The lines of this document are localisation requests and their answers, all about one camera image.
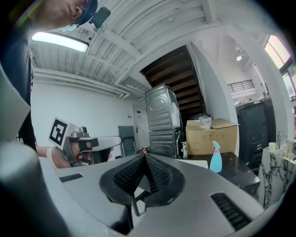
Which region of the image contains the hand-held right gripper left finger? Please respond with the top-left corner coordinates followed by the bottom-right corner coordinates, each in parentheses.
top-left (99, 153), bottom-right (147, 206)

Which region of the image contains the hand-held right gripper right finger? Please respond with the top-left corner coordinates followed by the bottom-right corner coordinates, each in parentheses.
top-left (143, 154), bottom-right (186, 207)

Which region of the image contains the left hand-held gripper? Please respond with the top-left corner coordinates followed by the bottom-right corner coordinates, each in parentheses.
top-left (48, 117), bottom-right (123, 168)

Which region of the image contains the person's left forearm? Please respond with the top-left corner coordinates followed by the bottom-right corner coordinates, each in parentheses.
top-left (36, 145), bottom-right (53, 164)

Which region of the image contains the person's left hand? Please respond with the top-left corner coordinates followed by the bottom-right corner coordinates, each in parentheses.
top-left (51, 141), bottom-right (81, 169)

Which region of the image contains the grey folding chair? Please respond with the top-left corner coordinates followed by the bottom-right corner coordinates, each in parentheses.
top-left (117, 125), bottom-right (137, 158)

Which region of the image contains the white door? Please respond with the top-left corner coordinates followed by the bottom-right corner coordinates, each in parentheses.
top-left (132, 103), bottom-right (151, 154)

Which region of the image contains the white rectangular sink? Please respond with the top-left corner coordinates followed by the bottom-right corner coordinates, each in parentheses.
top-left (174, 158), bottom-right (209, 170)

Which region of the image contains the chrome faucet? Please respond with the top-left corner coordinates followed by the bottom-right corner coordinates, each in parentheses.
top-left (179, 140), bottom-right (188, 159)

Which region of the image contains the dark grey metal appliance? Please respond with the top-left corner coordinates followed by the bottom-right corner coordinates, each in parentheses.
top-left (148, 129), bottom-right (186, 159)

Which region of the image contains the silver metal appliance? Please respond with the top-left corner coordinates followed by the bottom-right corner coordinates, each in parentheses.
top-left (145, 83), bottom-right (182, 132)

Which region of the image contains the large cardboard box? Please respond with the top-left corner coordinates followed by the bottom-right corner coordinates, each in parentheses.
top-left (185, 118), bottom-right (239, 156)

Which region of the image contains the crumpled clear plastic wrap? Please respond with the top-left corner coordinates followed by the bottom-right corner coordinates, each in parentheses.
top-left (198, 115), bottom-right (213, 131)

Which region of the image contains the wooden staircase underside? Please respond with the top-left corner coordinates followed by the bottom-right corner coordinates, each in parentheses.
top-left (139, 44), bottom-right (207, 117)

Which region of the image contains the black cabinet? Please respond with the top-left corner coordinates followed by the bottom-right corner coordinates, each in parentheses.
top-left (235, 99), bottom-right (278, 168)

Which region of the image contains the person's black shirt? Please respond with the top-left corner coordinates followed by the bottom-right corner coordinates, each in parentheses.
top-left (0, 13), bottom-right (37, 152)

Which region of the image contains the white marble veined box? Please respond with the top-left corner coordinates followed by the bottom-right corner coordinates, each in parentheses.
top-left (257, 147), bottom-right (296, 209)

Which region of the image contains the long ceiling light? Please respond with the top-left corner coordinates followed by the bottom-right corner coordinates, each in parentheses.
top-left (31, 31), bottom-right (90, 54)

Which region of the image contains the black balcony railing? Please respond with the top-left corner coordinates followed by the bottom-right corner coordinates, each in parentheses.
top-left (227, 79), bottom-right (255, 94)

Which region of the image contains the person's head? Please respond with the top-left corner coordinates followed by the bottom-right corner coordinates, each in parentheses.
top-left (34, 0), bottom-right (99, 32)

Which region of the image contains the black head-mounted camera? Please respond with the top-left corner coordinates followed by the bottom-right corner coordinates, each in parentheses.
top-left (89, 6), bottom-right (111, 30)

